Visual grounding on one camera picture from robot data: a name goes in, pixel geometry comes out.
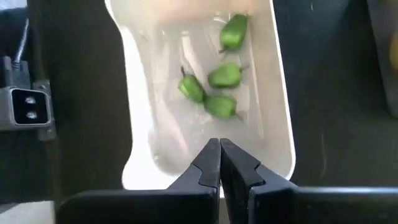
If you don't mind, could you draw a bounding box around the small green pepper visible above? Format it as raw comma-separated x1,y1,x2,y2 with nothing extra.
177,65,208,104
203,95,244,121
218,13,249,54
207,62,249,90

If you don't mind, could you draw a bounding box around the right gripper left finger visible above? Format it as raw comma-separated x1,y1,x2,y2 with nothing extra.
57,138,222,224

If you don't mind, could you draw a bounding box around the grey camera cable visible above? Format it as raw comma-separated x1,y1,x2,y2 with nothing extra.
12,18,31,65

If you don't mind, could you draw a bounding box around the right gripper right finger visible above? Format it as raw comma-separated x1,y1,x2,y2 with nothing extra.
220,138,398,224

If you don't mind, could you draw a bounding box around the light grey plastic bin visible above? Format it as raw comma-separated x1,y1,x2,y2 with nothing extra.
104,0,296,191

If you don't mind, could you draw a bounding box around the black table mat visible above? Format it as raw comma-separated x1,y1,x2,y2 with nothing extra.
0,0,398,206

